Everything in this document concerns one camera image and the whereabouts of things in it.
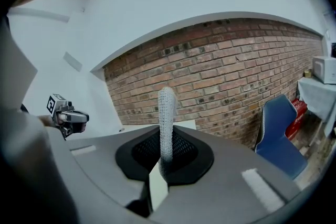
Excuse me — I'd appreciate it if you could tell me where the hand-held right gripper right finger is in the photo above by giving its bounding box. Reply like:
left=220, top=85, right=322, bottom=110
left=148, top=125, right=302, bottom=224

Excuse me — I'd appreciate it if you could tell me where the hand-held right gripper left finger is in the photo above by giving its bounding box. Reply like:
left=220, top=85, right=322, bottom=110
left=62, top=125, right=161, bottom=216

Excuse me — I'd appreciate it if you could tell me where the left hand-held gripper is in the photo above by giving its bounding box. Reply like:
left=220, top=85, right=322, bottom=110
left=46, top=93, right=90, bottom=140

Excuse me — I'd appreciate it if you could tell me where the grey woven cloth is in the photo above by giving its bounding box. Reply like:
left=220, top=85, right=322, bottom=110
left=157, top=87, right=176, bottom=182

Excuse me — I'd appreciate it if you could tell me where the person's left forearm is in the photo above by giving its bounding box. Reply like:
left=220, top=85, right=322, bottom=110
left=38, top=115, right=55, bottom=128

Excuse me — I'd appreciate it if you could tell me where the blue chair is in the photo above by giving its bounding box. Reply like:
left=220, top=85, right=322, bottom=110
left=255, top=93, right=308, bottom=180

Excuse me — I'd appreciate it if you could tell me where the red plastic crate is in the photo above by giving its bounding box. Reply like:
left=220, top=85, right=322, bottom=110
left=285, top=98, right=308, bottom=141

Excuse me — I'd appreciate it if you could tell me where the table with grey tablecloth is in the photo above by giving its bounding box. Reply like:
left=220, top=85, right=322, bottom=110
left=297, top=77, right=336, bottom=137

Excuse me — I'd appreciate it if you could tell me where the white microwave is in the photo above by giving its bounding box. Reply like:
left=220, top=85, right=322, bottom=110
left=312, top=56, right=336, bottom=84

